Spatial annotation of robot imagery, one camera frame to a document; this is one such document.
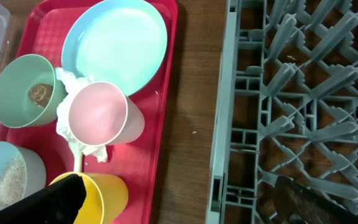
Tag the yellow cup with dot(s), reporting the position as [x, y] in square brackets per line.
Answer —
[106, 198]

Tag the light blue bowl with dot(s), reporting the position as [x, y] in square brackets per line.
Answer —
[34, 166]

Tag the green bowl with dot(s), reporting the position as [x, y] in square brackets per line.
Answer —
[16, 108]

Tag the white napkin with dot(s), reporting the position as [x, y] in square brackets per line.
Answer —
[72, 86]

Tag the pink cup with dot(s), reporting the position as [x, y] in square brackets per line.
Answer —
[101, 114]

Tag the white rice pile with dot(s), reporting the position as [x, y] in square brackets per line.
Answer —
[12, 182]

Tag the red serving tray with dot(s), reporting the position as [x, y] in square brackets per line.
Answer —
[135, 162]

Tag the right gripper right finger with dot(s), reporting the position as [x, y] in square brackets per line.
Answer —
[296, 204]

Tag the white plastic spoon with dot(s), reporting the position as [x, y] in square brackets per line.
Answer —
[78, 157]

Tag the light blue plate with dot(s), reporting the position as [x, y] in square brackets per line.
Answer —
[122, 42]

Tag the brown food scrap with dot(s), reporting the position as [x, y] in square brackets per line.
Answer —
[40, 94]

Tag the grey dishwasher rack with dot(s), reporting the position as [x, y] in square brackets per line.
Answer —
[287, 105]

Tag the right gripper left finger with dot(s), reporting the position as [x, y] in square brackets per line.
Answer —
[58, 203]

